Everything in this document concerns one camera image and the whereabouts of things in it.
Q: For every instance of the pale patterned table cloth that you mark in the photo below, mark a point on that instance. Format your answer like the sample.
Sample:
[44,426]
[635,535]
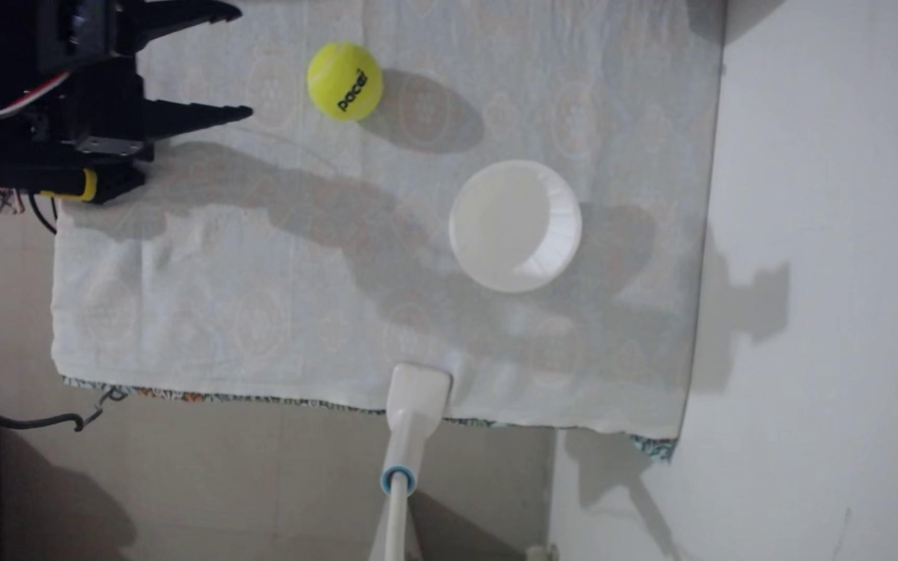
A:
[324,327]

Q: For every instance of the black yellow table clamp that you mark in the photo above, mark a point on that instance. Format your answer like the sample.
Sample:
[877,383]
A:
[67,185]

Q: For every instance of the yellow tennis ball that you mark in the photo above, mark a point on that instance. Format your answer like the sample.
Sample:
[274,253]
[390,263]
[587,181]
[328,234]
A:
[344,81]

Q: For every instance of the white paper bowl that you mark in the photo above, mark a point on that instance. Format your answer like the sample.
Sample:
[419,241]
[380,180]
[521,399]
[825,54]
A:
[515,227]

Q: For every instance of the white clamp stand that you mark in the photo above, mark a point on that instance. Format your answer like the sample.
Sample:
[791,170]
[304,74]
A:
[416,401]

